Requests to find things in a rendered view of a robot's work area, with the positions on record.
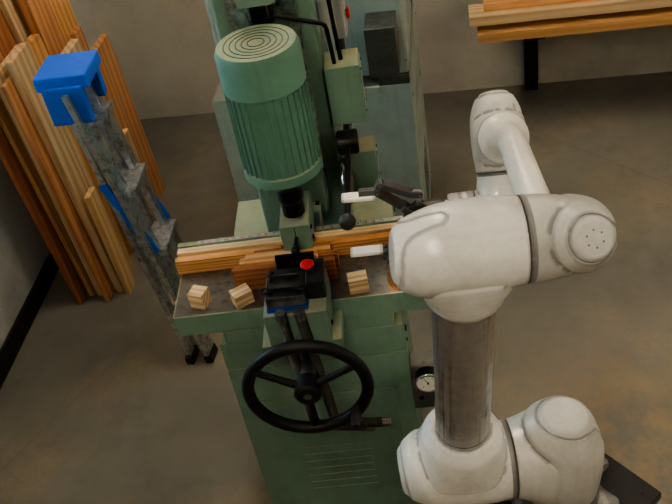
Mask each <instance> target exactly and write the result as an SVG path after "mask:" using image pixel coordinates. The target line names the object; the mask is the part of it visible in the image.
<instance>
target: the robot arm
mask: <svg viewBox="0 0 672 504"><path fill-rule="evenodd" d="M470 138H471V148H472V155H473V160H474V164H475V169H476V177H477V184H476V190H474V191H466V192H457V193H449V194H448V195H447V200H445V198H434V199H429V200H426V201H424V200H422V197H423V193H422V188H420V187H408V186H405V185H401V184H398V183H395V182H391V181H388V180H385V179H381V178H377V179H376V184H375V185H374V187H371V188H360V189H358V192H350V193H342V194H341V202H342V203H351V202H362V201H373V200H375V196H376V197H377V198H379V199H381V200H383V201H385V202H387V203H388V204H390V205H392V206H394V207H396V208H397V209H399V210H400V211H401V212H402V213H403V218H402V219H400V220H399V221H398V222H397V223H396V225H395V226H394V227H392V229H391V231H390V233H389V243H388V244H387V245H385V246H384V247H383V246H382V244H378V245H369V246H360V247H351V248H350V256H351V258H353V257H362V256H368V258H376V257H383V259H384V260H386V262H387V264H390V272H391V276H392V279H393V281H394V283H395V284H396V285H397V286H398V287H399V289H400V290H402V291H403V292H405V293H407V294H409V295H411V296H414V297H417V298H424V300H425V302H426V304H427V305H428V307H429V308H430V309H431V310H432V336H433V361H434V389H435V408H434V409H433V410H432V411H431V412H430V413H429V414H428V415H427V417H426V418H425V420H424V423H423V424H422V425H421V427H420V428H419V429H415V430H413V431H412V432H410V433H409V434H408V435H407V436H406V437H405V438H404V439H403V440H402V441H401V444H400V446H399V447H398V449H397V461H398V467H399V473H400V478H401V483H402V487H403V490H404V493H405V494H406V495H408V496H409V497H411V499H412V500H414V501H416V502H419V503H422V504H492V503H498V502H502V501H507V500H509V501H510V502H511V503H512V504H619V500H618V498H617V497H616V496H614V495H613V494H611V493H609V492H608V491H606V490H605V489H604V488H603V487H602V486H601V485H600V481H601V477H602V473H603V472H604V471H605V470H606V469H607V468H608V466H609V463H608V460H607V459H606V458H605V457H604V442H603V439H602V436H601V433H600V429H599V427H598V425H597V422H596V420H595V418H594V416H593V414H592V413H591V411H590V410H589V409H588V408H587V406H585V405H584V404H583V403H582V402H580V401H578V400H576V399H574V398H571V397H568V396H559V395H558V396H550V397H546V398H544V399H541V400H539V401H537V402H535V403H533V404H531V405H530V406H529V407H528V408H527V410H524V411H522V412H520V413H518V414H516V415H513V416H511V417H508V418H506V419H502V420H497V418H496V417H495V415H494V414H493V413H492V412H491V403H492V386H493V369H494V352H495V334H496V317H497V310H498V309H499V308H500V307H501V305H502V304H503V302H504V300H505V299H506V297H507V296H508V295H509V293H510V292H511V291H512V288H513V287H514V286H519V285H525V284H531V283H537V282H542V281H547V280H552V279H556V278H560V277H564V276H569V275H571V274H572V273H573V272H576V273H587V272H591V271H594V270H596V269H598V268H599V267H601V266H602V265H604V264H605V263H606V262H607V261H608V260H609V259H610V258H611V256H612V255H613V253H614V251H615V249H616V246H617V238H616V227H615V219H614V217H613V216H612V214H611V212H610V211H609V210H608V209H607V208H606V207H605V206H604V205H603V204H602V203H601V202H599V201H598V200H596V199H594V198H591V197H588V196H584V195H580V194H562V195H559V194H550V191H549V189H548V187H547V185H546V183H545V180H544V178H543V176H542V173H541V171H540V169H539V166H538V164H537V162H536V159H535V157H534V154H533V152H532V150H531V147H530V145H529V130H528V127H527V125H526V123H525V119H524V116H523V115H522V111H521V108H520V106H519V103H518V101H517V100H516V98H515V97H514V95H513V94H511V93H509V92H508V91H506V90H492V91H487V92H484V93H482V94H480V95H479V96H478V98H477V99H475V101H474V103H473V106H472V109H471V114H470ZM390 192H391V193H394V194H397V195H401V196H404V197H408V198H412V199H413V200H415V201H414V202H413V203H410V202H408V201H406V200H402V199H400V198H399V197H397V196H395V195H393V194H391V193H390Z"/></svg>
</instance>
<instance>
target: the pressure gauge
mask: <svg viewBox="0 0 672 504"><path fill-rule="evenodd" d="M414 377H415V387H416V388H417V389H418V390H419V391H422V392H433V391H435V389H434V367H431V366H425V367H421V368H419V369H418V370H417V371H416V372H415V375H414ZM423 378H424V379H425V380H426V381H427V382H429V385H427V382H426V381H425V380H424V379H423Z"/></svg>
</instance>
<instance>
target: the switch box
mask: <svg viewBox="0 0 672 504"><path fill-rule="evenodd" d="M315 2H316V8H317V13H318V19H319V21H323V22H324V23H326V24H327V26H328V28H329V32H330V37H331V40H334V35H333V31H332V26H331V21H330V16H329V12H328V7H327V2H326V0H315ZM331 4H332V9H333V14H334V18H335V23H336V28H337V33H338V38H339V39H341V38H347V35H348V24H347V18H346V13H345V8H346V7H345V0H344V1H343V0H331ZM320 31H321V36H322V40H323V41H327V39H326V35H325V31H324V28H323V27H322V26H320Z"/></svg>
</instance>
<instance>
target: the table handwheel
mask: <svg viewBox="0 0 672 504"><path fill-rule="evenodd" d="M299 353H301V368H300V375H298V376H297V377H296V378H295V380H292V379H288V378H284V377H281V376H277V375H274V374H271V373H268V372H264V371H261V370H262V369H263V368H264V367H265V366H266V365H267V364H269V363H270V362H272V361H274V360H276V359H278V358H281V357H284V356H287V355H292V354H299ZM307 353H316V354H322V355H327V356H331V357H334V358H336V359H338V360H341V361H343V362H344V363H346V364H347V365H346V366H344V367H342V368H340V369H338V370H336V371H334V372H332V373H330V374H328V375H326V376H323V377H321V378H320V377H319V376H318V375H316V372H317V369H316V367H315V365H313V363H311V362H310V360H309V357H308V355H307ZM353 370H354V371H355V372H356V373H357V375H358V376H359V378H360V381H361V385H362V390H361V394H360V397H359V399H358V400H357V402H356V403H355V404H358V405H359V406H360V411H361V415H362V414H363V413H364V412H365V411H366V409H367V408H368V407H369V405H370V403H371V401H372V398H373V395H374V379H373V376H372V373H371V371H370V369H369V368H368V366H367V365H366V363H365V362H364V361H363V360H362V359H361V358H360V357H359V356H357V355H356V354H355V353H353V352H352V351H350V350H348V349H346V348H344V347H342V346H340V345H337V344H334V343H330V342H326V341H320V340H294V341H288V342H284V343H281V344H278V345H275V346H272V347H270V348H268V349H266V350H265V351H263V352H262V353H260V354H259V355H257V356H256V357H255V358H254V359H253V360H252V361H251V362H250V364H249V365H248V367H247V368H246V370H245V372H244V375H243V378H242V384H241V386H242V395H243V398H244V400H245V402H246V404H247V406H248V407H249V409H250V410H251V411H252V412H253V413H254V414H255V415H256V416H257V417H258V418H260V419H261V420H262V421H264V422H266V423H267V424H269V425H271V426H274V427H276V428H279V429H282V430H285V431H290V432H296V433H322V432H328V431H332V430H335V429H338V428H341V427H344V426H346V425H348V424H350V423H351V420H350V419H351V411H352V407H351V408H350V409H348V410H347V411H345V412H344V413H342V414H340V415H337V416H335V417H332V418H328V419H324V420H317V416H316V411H315V404H314V403H316V402H318V401H319V400H320V399H321V397H322V386H323V385H325V384H327V383H329V382H331V381H333V380H335V379H336V378H338V377H341V376H343V375H345V374H347V373H349V372H351V371H353ZM256 377H257V378H261V379H264V380H268V381H271V382H275V383H278V384H281V385H284V386H287V387H290V388H293V389H294V397H295V399H296V400H297V401H298V402H300V403H302V404H307V407H308V411H309V417H310V421H301V420H294V419H289V418H286V417H283V416H280V415H278V414H276V413H274V412H272V411H270V410H269V409H267V408H266V407H265V406H264V405H263V404H262V403H261V402H260V401H259V399H258V398H257V396H256V393H255V389H254V384H255V379H256Z"/></svg>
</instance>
